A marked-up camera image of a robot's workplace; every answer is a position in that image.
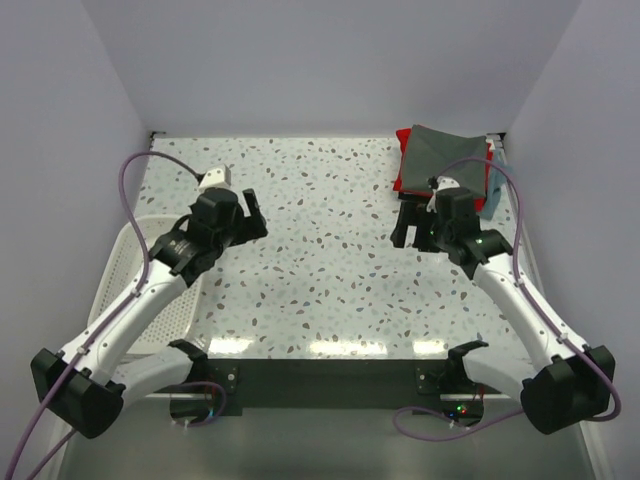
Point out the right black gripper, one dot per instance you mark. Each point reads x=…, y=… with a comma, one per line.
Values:
x=413, y=214

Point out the white plastic basket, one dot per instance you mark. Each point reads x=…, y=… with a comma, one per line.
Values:
x=125, y=260

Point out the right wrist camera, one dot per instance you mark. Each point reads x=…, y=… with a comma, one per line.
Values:
x=437, y=185

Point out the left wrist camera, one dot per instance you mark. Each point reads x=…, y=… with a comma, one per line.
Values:
x=217, y=177

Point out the folded black t shirt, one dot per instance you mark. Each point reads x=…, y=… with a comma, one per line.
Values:
x=406, y=196

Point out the folded light blue t shirt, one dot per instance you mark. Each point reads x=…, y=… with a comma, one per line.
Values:
x=496, y=180

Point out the folded red t shirt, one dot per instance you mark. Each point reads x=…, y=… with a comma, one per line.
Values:
x=472, y=176

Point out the grey t shirt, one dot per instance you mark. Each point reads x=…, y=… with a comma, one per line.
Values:
x=426, y=152

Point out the aluminium frame rail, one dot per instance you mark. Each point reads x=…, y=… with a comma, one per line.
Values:
x=535, y=260

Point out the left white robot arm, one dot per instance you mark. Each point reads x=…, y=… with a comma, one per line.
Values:
x=79, y=383

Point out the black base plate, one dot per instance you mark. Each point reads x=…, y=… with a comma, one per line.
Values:
x=338, y=384

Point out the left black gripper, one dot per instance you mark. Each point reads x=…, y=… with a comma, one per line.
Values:
x=253, y=226

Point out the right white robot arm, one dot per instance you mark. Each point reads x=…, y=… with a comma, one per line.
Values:
x=571, y=381

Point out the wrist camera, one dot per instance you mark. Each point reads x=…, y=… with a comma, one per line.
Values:
x=217, y=177
x=437, y=185

